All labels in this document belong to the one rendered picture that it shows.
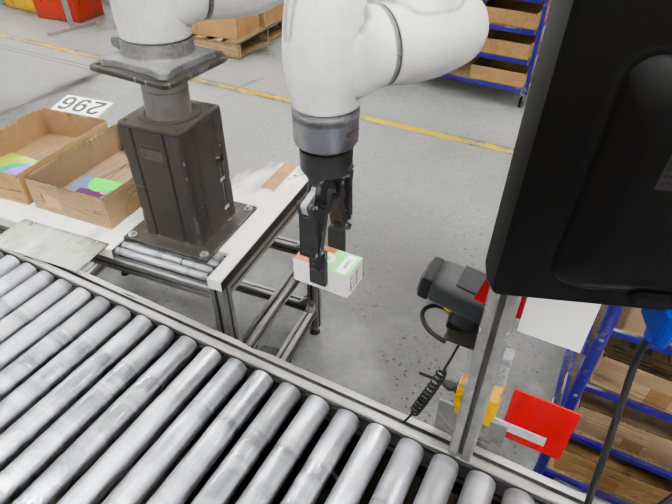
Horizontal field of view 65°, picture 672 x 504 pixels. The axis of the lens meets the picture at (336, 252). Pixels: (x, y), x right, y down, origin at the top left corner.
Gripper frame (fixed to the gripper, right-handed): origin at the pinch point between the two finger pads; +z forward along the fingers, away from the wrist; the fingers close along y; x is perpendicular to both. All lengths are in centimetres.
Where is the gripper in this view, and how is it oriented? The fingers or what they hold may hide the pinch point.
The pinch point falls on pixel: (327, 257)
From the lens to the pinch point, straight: 84.8
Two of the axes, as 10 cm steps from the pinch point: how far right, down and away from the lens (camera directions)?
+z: 0.0, 7.8, 6.3
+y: 4.7, -5.6, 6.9
